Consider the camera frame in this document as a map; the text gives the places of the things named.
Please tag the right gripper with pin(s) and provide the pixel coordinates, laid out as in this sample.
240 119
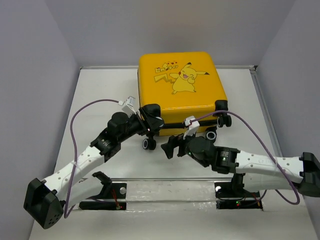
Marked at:
173 142

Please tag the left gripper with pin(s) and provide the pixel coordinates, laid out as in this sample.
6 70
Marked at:
150 123

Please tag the yellow hard-shell suitcase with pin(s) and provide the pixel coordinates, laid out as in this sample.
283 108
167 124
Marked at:
183 84

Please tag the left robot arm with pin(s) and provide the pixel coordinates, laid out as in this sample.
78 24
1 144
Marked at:
47 199

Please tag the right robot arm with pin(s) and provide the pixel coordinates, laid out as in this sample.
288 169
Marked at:
251 172

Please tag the silver front rail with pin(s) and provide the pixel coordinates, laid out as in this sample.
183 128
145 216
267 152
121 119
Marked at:
173 179

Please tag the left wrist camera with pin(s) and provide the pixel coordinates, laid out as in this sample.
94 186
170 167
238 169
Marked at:
127 106

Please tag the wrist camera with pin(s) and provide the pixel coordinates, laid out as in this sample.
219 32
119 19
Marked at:
191 125
127 106

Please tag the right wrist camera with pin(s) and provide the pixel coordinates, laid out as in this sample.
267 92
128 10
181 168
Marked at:
191 125

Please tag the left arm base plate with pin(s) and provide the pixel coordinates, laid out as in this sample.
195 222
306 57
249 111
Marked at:
113 199

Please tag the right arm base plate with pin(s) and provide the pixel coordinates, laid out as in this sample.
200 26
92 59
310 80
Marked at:
227 199

